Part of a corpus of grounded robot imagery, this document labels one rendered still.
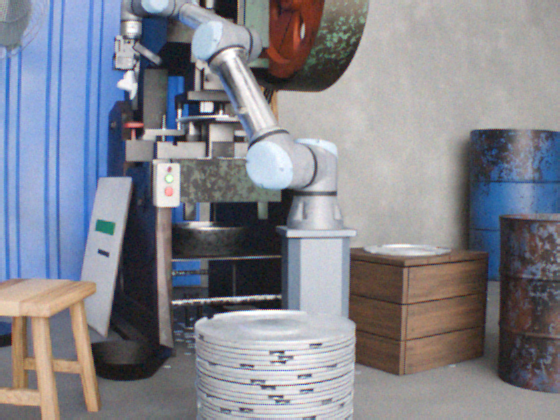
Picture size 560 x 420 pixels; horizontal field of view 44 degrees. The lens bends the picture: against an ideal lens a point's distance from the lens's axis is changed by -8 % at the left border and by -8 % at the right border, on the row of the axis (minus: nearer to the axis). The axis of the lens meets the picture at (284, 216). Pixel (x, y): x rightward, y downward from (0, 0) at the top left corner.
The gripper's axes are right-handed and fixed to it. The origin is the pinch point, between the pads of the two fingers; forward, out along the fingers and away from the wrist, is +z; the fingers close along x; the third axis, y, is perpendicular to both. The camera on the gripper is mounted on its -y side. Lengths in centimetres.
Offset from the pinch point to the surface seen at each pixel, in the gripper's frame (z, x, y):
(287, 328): 53, 118, -3
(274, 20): -40, -45, -68
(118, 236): 48, -31, -2
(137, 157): 20.5, 2.9, -1.3
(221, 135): 12.5, -5.9, -32.9
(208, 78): -8.0, -11.0, -29.3
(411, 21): -74, -143, -203
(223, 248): 52, -11, -36
